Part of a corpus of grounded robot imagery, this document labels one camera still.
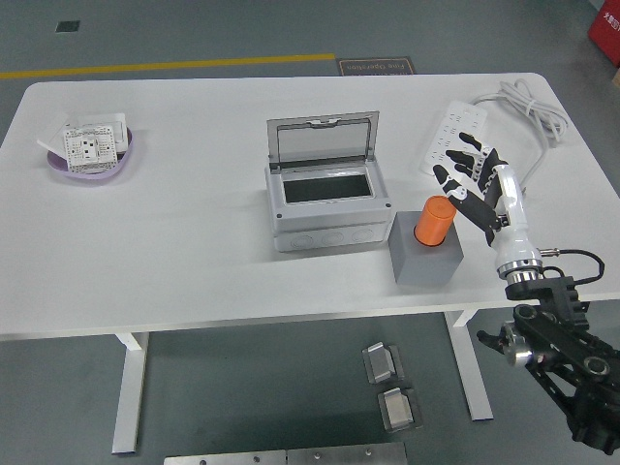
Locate white blank switch plate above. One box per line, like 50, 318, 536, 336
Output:
77, 110, 135, 151

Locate white power strip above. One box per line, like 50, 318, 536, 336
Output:
418, 99, 489, 178

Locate white power cord with plug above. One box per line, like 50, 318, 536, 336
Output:
472, 78, 569, 193

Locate yellow floor tape line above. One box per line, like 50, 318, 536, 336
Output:
0, 52, 336, 81

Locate white flat cover plate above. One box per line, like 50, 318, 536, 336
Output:
37, 110, 72, 159

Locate dark floor sign with lettering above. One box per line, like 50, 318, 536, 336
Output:
336, 56, 417, 78

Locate red box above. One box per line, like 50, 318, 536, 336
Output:
587, 0, 620, 69

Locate purple plastic bowl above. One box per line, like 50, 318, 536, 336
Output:
46, 126, 136, 183

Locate small metal block fixture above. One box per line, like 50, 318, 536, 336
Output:
361, 342, 406, 386
377, 386, 424, 432

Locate grey cube with round hole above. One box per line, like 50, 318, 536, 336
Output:
389, 210, 465, 287

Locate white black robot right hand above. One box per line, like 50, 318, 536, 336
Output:
432, 131, 543, 272

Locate white table leg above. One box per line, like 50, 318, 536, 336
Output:
445, 309, 494, 421
111, 332, 150, 455

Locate orange cylinder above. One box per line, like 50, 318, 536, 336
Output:
413, 195, 459, 247

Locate flat metal plate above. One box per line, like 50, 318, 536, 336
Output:
286, 441, 408, 465
163, 449, 288, 465

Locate white socket panel with holes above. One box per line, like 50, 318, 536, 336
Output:
61, 123, 119, 175

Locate grey electrical box clear lid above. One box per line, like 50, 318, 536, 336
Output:
263, 110, 393, 253

